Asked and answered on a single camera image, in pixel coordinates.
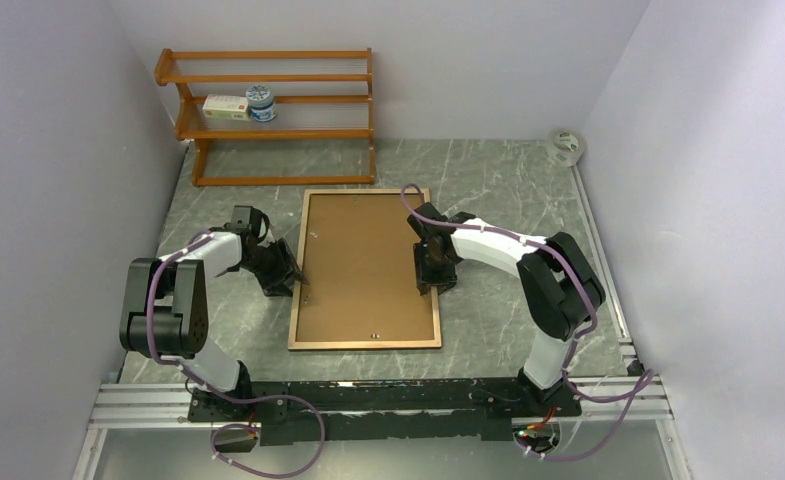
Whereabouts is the purple cable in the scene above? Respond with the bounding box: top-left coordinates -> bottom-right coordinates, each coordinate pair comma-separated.
400,184 -> 656,463
145,230 -> 327,480

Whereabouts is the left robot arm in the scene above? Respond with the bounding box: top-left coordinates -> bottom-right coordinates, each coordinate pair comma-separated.
119,205 -> 307,420

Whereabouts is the clear tape roll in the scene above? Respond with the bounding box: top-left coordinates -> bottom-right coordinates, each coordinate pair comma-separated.
544,128 -> 587,168

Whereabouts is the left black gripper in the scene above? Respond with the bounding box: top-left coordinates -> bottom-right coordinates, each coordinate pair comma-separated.
238,239 -> 308,297

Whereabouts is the wooden picture frame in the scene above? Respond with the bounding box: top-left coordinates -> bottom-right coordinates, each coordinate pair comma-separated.
287,188 -> 444,352

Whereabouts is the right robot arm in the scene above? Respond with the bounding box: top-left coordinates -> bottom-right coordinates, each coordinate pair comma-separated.
407,202 -> 606,415

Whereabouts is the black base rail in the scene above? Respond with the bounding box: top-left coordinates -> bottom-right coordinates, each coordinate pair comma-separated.
187,376 -> 582,446

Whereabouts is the wooden shelf rack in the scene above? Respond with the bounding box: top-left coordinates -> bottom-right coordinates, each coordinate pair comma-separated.
154,48 -> 377,187

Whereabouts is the white red box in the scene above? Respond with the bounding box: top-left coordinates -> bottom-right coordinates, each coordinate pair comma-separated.
201,94 -> 250,121

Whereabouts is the blue white jar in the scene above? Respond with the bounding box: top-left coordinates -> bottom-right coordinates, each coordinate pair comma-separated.
245,84 -> 277,123

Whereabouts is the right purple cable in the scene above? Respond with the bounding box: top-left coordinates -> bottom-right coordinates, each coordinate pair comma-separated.
400,184 -> 656,463

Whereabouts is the brown cardboard backing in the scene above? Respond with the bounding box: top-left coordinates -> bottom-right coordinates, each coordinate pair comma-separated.
295,193 -> 437,344

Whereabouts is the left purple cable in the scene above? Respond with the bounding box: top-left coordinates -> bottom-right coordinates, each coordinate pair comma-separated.
145,230 -> 327,480

